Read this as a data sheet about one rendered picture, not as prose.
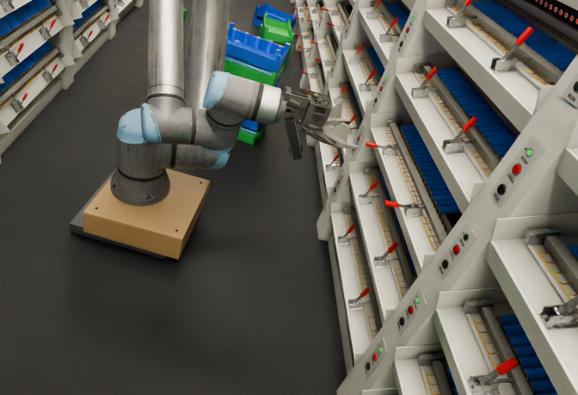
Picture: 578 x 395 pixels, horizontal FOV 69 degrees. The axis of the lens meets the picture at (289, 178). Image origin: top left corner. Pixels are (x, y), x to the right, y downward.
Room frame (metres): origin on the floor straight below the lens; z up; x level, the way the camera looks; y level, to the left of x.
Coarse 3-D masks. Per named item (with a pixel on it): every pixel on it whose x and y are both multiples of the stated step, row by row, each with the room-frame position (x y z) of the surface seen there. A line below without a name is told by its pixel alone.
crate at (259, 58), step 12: (228, 36) 1.96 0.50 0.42; (240, 36) 1.97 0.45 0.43; (252, 36) 1.97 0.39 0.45; (228, 48) 1.78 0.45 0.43; (240, 48) 1.78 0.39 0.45; (252, 48) 1.95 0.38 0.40; (264, 48) 1.97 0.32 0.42; (276, 48) 1.97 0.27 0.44; (288, 48) 1.96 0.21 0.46; (252, 60) 1.78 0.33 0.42; (264, 60) 1.78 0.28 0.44; (276, 60) 1.78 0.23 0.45; (276, 72) 1.78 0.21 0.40
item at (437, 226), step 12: (396, 132) 1.21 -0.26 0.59; (396, 144) 1.16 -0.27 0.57; (396, 156) 1.10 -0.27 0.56; (408, 156) 1.08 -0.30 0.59; (408, 168) 1.04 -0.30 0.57; (420, 180) 0.97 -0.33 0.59; (420, 192) 0.92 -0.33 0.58; (432, 204) 0.88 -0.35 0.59; (420, 216) 0.85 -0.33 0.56; (432, 216) 0.84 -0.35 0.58
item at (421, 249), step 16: (400, 112) 1.29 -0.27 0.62; (384, 128) 1.27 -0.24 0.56; (384, 144) 1.18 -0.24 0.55; (384, 160) 1.09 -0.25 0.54; (384, 176) 1.06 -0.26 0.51; (400, 176) 1.02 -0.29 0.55; (400, 192) 0.95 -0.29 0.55; (400, 208) 0.88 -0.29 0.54; (400, 224) 0.87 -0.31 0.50; (416, 224) 0.83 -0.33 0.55; (448, 224) 0.84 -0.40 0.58; (416, 240) 0.78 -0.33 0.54; (432, 240) 0.78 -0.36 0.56; (416, 256) 0.73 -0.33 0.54; (432, 256) 0.69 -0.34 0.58; (416, 272) 0.72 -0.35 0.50
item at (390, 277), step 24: (360, 168) 1.28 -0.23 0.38; (360, 192) 1.18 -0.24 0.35; (384, 192) 1.17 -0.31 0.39; (360, 216) 1.06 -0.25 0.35; (384, 216) 1.06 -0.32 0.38; (384, 240) 0.95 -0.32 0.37; (384, 264) 0.86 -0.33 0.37; (408, 264) 0.85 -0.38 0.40; (384, 288) 0.79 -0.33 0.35; (408, 288) 0.79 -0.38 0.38; (384, 312) 0.72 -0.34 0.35
